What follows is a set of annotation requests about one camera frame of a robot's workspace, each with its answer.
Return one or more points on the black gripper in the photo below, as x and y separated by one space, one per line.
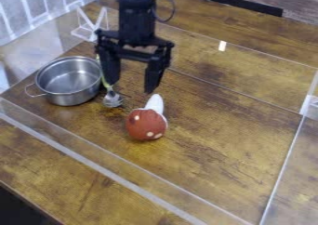
152 51

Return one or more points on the green handled metal spoon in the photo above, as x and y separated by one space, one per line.
112 100

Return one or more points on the red plush mushroom toy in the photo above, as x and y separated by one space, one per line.
146 122

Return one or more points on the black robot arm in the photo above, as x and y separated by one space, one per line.
136 19

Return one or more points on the small steel pot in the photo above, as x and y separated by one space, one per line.
68 80

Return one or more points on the black strip on table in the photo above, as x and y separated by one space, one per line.
260 8

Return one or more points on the clear acrylic triangle bracket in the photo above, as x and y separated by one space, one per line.
87 27

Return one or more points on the clear acrylic enclosure panel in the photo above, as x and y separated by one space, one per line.
174 198

